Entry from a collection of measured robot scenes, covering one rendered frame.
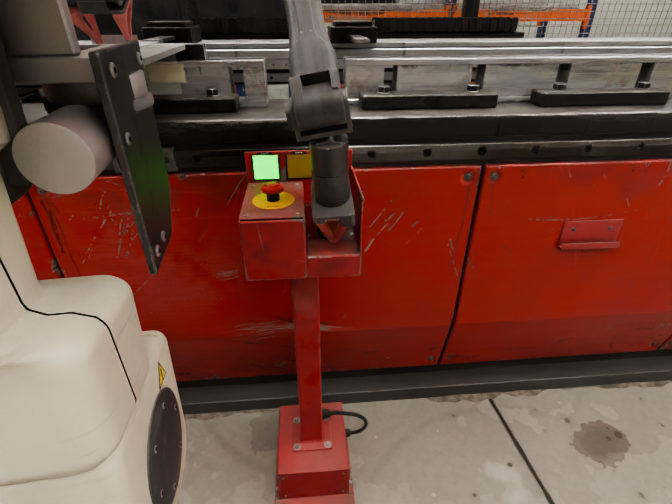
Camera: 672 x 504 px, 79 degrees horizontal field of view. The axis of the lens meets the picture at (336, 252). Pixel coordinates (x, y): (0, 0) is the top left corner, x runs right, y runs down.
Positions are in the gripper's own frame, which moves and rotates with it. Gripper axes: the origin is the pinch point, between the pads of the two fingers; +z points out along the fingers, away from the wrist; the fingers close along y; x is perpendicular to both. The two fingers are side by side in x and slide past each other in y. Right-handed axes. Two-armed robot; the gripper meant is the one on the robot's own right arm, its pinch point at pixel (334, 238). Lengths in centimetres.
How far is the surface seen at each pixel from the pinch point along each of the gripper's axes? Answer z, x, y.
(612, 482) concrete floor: 71, -69, -24
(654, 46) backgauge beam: -6, -96, 65
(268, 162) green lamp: -8.7, 11.0, 12.5
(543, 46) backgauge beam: -8, -63, 65
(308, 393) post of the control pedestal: 39.5, 8.1, -8.8
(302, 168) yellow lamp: -7.0, 4.9, 12.3
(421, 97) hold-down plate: -10.9, -21.2, 30.8
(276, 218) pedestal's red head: -7.9, 9.1, -3.1
